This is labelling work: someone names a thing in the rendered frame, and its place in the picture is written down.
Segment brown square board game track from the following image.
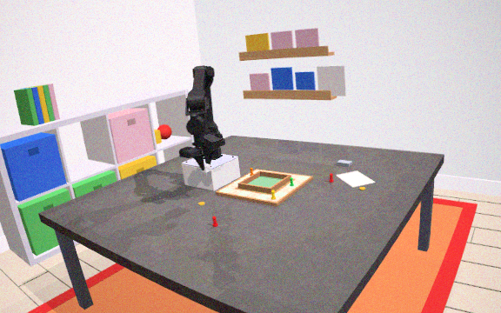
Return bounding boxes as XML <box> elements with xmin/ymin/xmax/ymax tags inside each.
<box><xmin>216</xmin><ymin>176</ymin><xmax>313</xmax><ymax>206</ymax></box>

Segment white die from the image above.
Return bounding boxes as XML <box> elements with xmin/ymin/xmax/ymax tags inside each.
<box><xmin>201</xmin><ymin>163</ymin><xmax>210</xmax><ymax>173</ymax></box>

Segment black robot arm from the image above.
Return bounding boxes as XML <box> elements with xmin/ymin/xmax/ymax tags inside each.
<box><xmin>185</xmin><ymin>65</ymin><xmax>223</xmax><ymax>160</ymax></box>

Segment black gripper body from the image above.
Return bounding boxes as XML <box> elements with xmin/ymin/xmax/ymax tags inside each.
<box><xmin>179</xmin><ymin>128</ymin><xmax>225</xmax><ymax>158</ymax></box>

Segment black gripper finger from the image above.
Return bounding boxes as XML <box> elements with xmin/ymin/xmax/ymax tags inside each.
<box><xmin>193</xmin><ymin>153</ymin><xmax>204</xmax><ymax>170</ymax></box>
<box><xmin>202</xmin><ymin>148</ymin><xmax>217</xmax><ymax>165</ymax></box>

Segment white rectangular card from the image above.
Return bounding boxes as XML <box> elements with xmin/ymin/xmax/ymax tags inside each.
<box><xmin>337</xmin><ymin>171</ymin><xmax>375</xmax><ymax>187</ymax></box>

